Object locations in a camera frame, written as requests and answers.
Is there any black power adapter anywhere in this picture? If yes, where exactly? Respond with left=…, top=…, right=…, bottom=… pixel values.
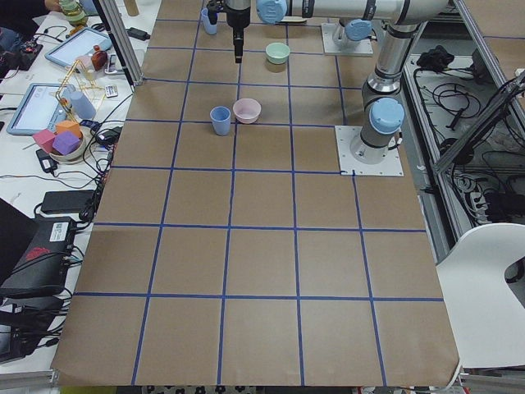
left=126, top=27, right=151, bottom=41

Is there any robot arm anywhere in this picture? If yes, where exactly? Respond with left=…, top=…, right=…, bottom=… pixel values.
left=256, top=0, right=448, bottom=163
left=332, top=18, right=373, bottom=56

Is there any black laptop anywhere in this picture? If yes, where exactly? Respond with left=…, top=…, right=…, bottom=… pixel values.
left=1, top=217, right=75, bottom=299

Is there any lavender cup on rack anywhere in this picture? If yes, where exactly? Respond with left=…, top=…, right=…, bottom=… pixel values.
left=71, top=90, right=96, bottom=120

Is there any aluminium frame post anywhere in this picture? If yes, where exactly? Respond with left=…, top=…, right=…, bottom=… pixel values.
left=94, top=0, right=144, bottom=86

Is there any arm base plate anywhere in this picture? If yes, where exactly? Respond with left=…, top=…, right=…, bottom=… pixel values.
left=322, top=23, right=373, bottom=57
left=335, top=126, right=404, bottom=176

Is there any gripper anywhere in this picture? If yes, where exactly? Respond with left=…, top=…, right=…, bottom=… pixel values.
left=207, top=0, right=251, bottom=63

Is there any white chair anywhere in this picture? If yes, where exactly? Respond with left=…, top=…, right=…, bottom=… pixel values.
left=437, top=223, right=524, bottom=369

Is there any teach pendant tablet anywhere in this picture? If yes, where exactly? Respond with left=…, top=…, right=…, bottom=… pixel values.
left=45, top=28, right=112, bottom=66
left=7, top=83, right=67, bottom=135

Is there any bowl of foam blocks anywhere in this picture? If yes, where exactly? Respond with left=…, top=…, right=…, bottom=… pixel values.
left=33, top=120, right=87, bottom=164

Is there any blue cup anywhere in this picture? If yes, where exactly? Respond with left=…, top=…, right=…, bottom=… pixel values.
left=201, top=8, right=217, bottom=35
left=210, top=106, right=231, bottom=136

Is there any green bowl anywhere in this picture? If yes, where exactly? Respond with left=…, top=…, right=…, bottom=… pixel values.
left=265, top=42, right=290, bottom=65

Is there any pink bowl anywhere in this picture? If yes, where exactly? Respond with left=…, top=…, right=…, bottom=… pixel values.
left=232, top=98, right=262, bottom=124

